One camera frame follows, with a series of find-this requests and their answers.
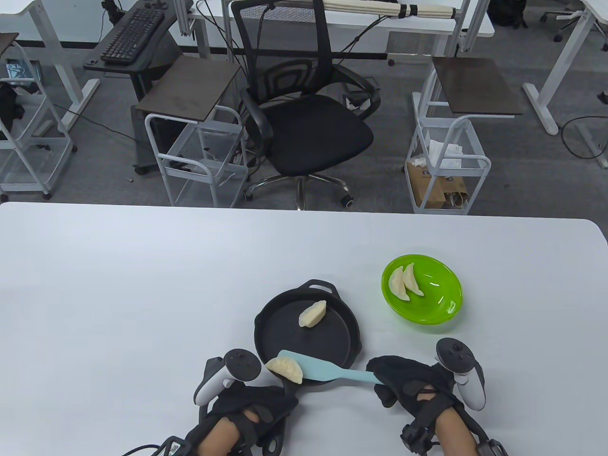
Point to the person's left forearm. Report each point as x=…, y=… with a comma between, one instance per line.
x=216, y=439

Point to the black and white controller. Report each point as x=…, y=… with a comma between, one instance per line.
x=453, y=354
x=242, y=363

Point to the brown paper bag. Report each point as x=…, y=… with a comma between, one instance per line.
x=430, y=187

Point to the person's right forearm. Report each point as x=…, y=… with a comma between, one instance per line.
x=456, y=434

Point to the black backpack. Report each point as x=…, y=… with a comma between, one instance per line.
x=506, y=12

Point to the green plastic bowl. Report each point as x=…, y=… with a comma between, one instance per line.
x=441, y=294

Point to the white paper sheets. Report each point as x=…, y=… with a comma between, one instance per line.
x=439, y=152

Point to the black and white left controller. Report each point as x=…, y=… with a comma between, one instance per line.
x=242, y=363

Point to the person's left hand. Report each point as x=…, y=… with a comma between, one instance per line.
x=259, y=399

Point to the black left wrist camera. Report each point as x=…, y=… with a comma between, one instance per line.
x=173, y=447

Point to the person's right hand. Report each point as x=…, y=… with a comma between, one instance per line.
x=413, y=380

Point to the white desk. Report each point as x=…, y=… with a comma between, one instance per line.
x=541, y=109
x=418, y=26
x=14, y=9

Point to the black mesh office chair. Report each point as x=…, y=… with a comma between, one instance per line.
x=313, y=133

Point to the black keyboard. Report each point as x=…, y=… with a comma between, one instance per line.
x=133, y=35

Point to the black computer tower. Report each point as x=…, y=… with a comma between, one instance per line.
x=142, y=142

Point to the silver foil packet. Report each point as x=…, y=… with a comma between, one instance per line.
x=19, y=71

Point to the white cart with dark top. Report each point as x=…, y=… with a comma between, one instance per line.
x=8, y=42
x=475, y=85
x=190, y=85

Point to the light blue dessert spatula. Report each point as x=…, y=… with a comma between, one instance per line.
x=323, y=368

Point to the black cast iron frying pan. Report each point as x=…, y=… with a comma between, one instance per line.
x=327, y=342

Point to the pale cream dumpling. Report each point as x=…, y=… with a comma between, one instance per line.
x=412, y=280
x=285, y=369
x=312, y=314
x=396, y=283

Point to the black and white right controller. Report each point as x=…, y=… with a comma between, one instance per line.
x=453, y=354

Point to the dark keyboard stand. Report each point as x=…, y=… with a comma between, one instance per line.
x=161, y=52

